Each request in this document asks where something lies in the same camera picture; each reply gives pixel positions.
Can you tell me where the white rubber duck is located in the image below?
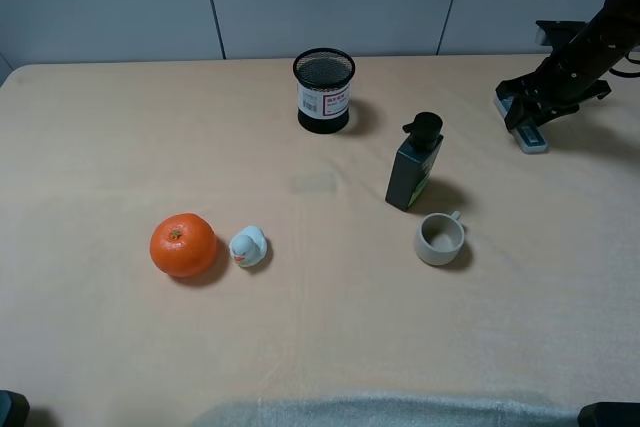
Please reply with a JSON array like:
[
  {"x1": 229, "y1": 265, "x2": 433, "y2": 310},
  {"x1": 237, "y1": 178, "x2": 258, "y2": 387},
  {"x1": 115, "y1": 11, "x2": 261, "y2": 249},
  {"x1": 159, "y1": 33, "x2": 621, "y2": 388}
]
[{"x1": 228, "y1": 226, "x2": 268, "y2": 269}]

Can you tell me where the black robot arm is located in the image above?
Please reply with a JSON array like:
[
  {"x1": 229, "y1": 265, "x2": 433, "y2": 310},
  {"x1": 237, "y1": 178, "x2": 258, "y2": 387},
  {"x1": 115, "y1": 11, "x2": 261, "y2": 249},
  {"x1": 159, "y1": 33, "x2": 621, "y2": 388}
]
[{"x1": 496, "y1": 0, "x2": 639, "y2": 131}]

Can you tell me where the orange mandarin fruit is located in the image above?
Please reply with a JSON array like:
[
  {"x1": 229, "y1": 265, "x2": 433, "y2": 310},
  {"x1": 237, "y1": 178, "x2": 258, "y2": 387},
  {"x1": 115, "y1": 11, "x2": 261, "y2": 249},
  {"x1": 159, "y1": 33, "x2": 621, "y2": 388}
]
[{"x1": 149, "y1": 213, "x2": 218, "y2": 278}]

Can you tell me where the black mesh pen holder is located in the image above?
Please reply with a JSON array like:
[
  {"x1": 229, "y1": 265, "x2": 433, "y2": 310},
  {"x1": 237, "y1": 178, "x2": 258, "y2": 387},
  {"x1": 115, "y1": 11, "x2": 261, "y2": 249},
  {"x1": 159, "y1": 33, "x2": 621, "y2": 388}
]
[{"x1": 292, "y1": 48, "x2": 356, "y2": 134}]

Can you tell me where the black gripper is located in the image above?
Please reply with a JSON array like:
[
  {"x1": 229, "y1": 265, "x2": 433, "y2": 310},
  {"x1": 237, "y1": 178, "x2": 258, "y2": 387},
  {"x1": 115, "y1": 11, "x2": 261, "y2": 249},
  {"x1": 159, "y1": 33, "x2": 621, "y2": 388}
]
[{"x1": 496, "y1": 21, "x2": 631, "y2": 131}]

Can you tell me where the beige ceramic cup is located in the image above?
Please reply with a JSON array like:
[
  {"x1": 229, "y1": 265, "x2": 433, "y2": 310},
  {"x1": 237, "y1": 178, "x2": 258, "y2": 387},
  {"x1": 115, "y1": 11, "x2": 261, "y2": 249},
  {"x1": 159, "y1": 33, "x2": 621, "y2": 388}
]
[{"x1": 413, "y1": 211, "x2": 465, "y2": 267}]

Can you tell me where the dark green pump bottle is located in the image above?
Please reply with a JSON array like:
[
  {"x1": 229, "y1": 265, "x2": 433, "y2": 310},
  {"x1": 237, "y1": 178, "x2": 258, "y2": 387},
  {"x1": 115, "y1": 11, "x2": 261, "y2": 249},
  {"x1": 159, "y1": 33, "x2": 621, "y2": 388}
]
[{"x1": 385, "y1": 112, "x2": 444, "y2": 212}]

